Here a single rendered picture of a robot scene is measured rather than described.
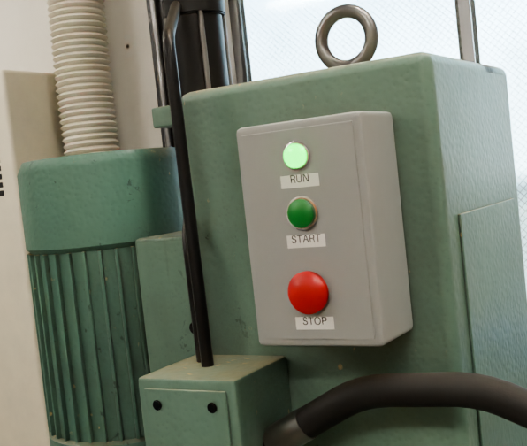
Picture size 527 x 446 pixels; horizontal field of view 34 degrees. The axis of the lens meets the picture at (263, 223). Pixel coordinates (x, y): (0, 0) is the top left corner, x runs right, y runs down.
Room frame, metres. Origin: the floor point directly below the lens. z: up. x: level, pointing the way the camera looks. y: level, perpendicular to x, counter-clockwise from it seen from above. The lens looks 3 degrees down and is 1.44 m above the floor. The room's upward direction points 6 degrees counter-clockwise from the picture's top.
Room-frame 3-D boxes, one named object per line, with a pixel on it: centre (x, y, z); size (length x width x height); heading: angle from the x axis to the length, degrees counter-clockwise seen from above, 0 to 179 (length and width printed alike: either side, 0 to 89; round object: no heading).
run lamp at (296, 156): (0.60, -0.03, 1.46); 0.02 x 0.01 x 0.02; 60
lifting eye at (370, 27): (0.76, -0.09, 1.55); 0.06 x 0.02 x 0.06; 60
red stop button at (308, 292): (0.60, -0.03, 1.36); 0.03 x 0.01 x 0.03; 60
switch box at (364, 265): (0.63, -0.04, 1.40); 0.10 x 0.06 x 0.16; 60
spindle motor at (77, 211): (0.91, 0.16, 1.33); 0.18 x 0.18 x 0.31
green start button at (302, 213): (0.60, -0.03, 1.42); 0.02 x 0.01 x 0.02; 60
